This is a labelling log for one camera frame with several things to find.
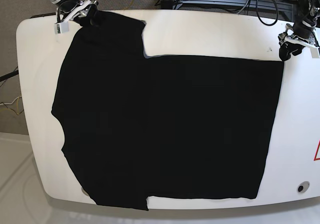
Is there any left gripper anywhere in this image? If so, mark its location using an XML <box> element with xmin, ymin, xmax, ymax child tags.
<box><xmin>278</xmin><ymin>21</ymin><xmax>320</xmax><ymax>62</ymax></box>

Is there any black T-shirt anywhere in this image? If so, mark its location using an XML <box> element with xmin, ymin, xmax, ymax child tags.
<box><xmin>51</xmin><ymin>11</ymin><xmax>284</xmax><ymax>211</ymax></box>

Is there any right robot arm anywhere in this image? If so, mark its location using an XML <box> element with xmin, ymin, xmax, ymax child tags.
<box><xmin>50</xmin><ymin>0</ymin><xmax>103</xmax><ymax>34</ymax></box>

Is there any round table grommet hole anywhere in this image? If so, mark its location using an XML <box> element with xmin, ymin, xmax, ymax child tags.
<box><xmin>297</xmin><ymin>181</ymin><xmax>310</xmax><ymax>194</ymax></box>

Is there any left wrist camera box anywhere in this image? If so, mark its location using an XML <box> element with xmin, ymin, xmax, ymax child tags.
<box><xmin>310</xmin><ymin>47</ymin><xmax>320</xmax><ymax>59</ymax></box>

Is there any white floor cable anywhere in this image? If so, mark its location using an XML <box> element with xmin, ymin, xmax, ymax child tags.
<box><xmin>0</xmin><ymin>95</ymin><xmax>22</xmax><ymax>109</ymax></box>

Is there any yellow floor cable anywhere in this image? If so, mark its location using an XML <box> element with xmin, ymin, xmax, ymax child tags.
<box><xmin>0</xmin><ymin>96</ymin><xmax>24</xmax><ymax>116</ymax></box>

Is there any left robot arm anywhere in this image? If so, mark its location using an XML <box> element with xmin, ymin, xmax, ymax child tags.
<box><xmin>278</xmin><ymin>0</ymin><xmax>320</xmax><ymax>62</ymax></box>

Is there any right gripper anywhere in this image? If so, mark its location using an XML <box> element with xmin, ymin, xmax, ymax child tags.
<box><xmin>56</xmin><ymin>0</ymin><xmax>105</xmax><ymax>27</ymax></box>

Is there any black floor cable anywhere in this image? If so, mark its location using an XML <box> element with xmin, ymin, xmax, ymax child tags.
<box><xmin>0</xmin><ymin>70</ymin><xmax>19</xmax><ymax>82</ymax></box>

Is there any aluminium frame rail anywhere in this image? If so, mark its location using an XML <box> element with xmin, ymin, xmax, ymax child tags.
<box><xmin>179</xmin><ymin>0</ymin><xmax>276</xmax><ymax>11</ymax></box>

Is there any red triangle warning sticker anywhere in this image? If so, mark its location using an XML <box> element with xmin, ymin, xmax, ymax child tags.
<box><xmin>314</xmin><ymin>142</ymin><xmax>320</xmax><ymax>161</ymax></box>

